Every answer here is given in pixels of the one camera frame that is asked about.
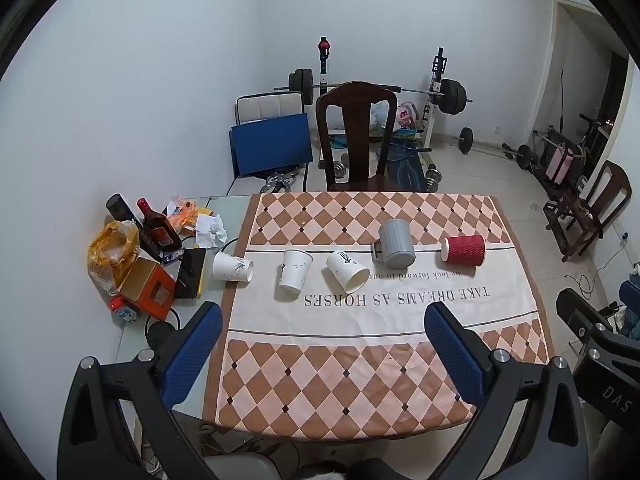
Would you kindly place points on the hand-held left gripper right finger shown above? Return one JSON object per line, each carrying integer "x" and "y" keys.
{"x": 452, "y": 355}

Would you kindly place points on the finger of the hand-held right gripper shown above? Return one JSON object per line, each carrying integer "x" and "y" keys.
{"x": 575, "y": 310}

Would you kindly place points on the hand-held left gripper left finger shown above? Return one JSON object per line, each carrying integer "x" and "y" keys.
{"x": 192, "y": 355}

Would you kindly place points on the white paper cup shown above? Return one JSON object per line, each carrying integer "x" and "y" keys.
{"x": 231, "y": 266}
{"x": 295, "y": 272}
{"x": 347, "y": 272}

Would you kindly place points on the red ribbed paper cup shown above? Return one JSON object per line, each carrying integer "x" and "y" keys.
{"x": 465, "y": 250}

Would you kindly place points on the blue cloth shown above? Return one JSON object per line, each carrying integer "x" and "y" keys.
{"x": 631, "y": 305}

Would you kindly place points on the checkered brown tablecloth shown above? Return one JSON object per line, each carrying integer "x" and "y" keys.
{"x": 380, "y": 340}

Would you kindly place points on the orange gift box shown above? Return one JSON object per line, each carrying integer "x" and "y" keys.
{"x": 147, "y": 287}

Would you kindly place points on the small red blue carton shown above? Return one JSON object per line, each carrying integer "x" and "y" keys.
{"x": 122, "y": 309}

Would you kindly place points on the dark wooden stool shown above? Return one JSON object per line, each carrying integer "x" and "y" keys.
{"x": 560, "y": 225}

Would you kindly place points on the dark wooden dining chair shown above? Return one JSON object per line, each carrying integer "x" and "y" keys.
{"x": 357, "y": 130}
{"x": 600, "y": 200}

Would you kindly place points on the crumpled white tissue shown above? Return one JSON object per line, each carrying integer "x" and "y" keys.
{"x": 210, "y": 230}

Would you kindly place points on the grey ribbed mug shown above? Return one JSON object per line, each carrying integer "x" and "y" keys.
{"x": 395, "y": 242}

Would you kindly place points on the liquor bottle red cap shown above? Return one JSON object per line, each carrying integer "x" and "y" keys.
{"x": 159, "y": 232}

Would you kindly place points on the yellow plastic bag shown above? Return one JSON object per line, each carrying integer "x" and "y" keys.
{"x": 112, "y": 255}

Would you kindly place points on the orange snack wrapper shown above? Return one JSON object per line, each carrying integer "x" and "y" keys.
{"x": 185, "y": 215}

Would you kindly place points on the person's dark clothing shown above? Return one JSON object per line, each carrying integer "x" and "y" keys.
{"x": 350, "y": 470}

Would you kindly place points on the black dumbbell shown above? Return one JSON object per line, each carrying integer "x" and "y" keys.
{"x": 522, "y": 156}

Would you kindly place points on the black cylinder bottle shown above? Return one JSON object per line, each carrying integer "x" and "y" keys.
{"x": 122, "y": 207}

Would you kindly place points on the black scooter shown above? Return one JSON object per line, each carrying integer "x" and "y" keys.
{"x": 595, "y": 135}

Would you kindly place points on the silver dumbbell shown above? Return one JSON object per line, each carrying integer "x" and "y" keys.
{"x": 434, "y": 179}
{"x": 341, "y": 170}

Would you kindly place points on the dark weight bench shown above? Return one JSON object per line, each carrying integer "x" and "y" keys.
{"x": 407, "y": 172}

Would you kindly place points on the small black barbell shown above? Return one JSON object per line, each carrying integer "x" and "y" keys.
{"x": 466, "y": 140}

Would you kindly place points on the badminton racket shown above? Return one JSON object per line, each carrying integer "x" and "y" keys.
{"x": 402, "y": 152}

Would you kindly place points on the blue board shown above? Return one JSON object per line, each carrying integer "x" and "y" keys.
{"x": 270, "y": 145}

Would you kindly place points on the pink plastic bag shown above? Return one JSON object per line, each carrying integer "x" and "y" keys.
{"x": 405, "y": 116}

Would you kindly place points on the barbell with black plates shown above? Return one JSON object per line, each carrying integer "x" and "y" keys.
{"x": 452, "y": 95}

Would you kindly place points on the white plastic bag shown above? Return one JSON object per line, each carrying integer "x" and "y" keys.
{"x": 381, "y": 112}

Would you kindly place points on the white padded chair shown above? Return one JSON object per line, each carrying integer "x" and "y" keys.
{"x": 270, "y": 106}

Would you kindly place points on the white barbell rack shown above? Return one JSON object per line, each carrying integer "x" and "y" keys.
{"x": 436, "y": 80}

